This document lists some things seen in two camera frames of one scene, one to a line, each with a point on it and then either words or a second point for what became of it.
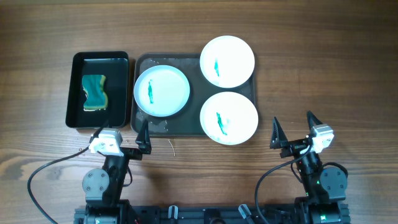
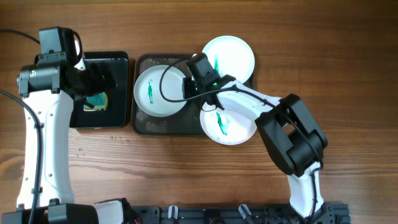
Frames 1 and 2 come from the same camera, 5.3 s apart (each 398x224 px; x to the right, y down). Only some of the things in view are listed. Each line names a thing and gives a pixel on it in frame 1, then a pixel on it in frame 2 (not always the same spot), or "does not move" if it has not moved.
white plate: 161,91 does not move
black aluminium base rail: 216,214 does not move
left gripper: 134,153 -> 97,84
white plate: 229,118 does not move
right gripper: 292,147 -> 186,86
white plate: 227,61 does not move
